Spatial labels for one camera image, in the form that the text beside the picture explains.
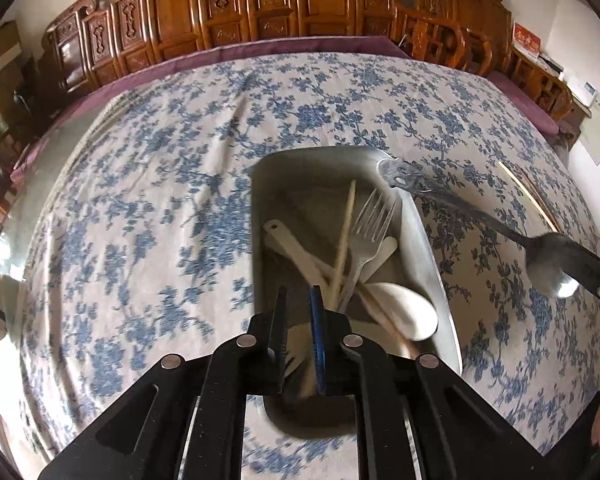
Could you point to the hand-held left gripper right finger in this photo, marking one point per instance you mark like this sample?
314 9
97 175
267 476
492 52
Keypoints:
316 340

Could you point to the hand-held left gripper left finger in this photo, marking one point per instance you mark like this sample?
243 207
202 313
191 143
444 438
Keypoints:
281 320

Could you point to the large metal spoon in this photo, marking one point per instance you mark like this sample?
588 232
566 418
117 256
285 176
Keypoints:
550 265

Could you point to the dark brown chopstick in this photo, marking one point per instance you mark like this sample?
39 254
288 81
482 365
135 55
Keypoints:
387 322

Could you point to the white plastic spoon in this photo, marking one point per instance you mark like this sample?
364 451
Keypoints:
290 242

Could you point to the large white spoon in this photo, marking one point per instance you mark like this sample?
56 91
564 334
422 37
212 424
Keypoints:
410 310

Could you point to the light wooden chopstick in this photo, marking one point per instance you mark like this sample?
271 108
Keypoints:
344 240
522 187

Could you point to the white plastic fork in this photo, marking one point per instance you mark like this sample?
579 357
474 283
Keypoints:
380 256

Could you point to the metal fork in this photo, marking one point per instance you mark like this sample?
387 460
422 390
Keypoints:
370 225

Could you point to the metal rectangular tray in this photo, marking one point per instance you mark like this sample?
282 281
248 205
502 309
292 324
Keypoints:
305 195

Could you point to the person's black trousers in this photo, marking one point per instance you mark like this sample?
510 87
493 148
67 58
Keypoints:
582 432

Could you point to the purple bench cushion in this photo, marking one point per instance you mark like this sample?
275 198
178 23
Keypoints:
522 100

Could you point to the wooden bench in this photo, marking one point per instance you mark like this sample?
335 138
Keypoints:
545 90

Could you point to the blue floral bedspread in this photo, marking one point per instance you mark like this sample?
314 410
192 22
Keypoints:
180 135

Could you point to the stack of papers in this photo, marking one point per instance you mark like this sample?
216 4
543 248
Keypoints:
550 64

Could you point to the red calendar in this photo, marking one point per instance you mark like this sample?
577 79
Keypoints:
526 41

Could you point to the wooden chair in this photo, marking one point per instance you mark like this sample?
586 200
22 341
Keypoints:
430 42

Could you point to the tall carved wooden headboard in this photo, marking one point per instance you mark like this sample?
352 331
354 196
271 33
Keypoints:
300 0

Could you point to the dark carved wooden panel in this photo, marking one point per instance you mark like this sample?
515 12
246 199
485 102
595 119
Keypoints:
77 47

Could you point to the dark wooden dresser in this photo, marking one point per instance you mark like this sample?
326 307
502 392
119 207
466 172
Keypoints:
10 105

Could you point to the cardboard box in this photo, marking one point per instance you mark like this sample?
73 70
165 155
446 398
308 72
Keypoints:
5 42

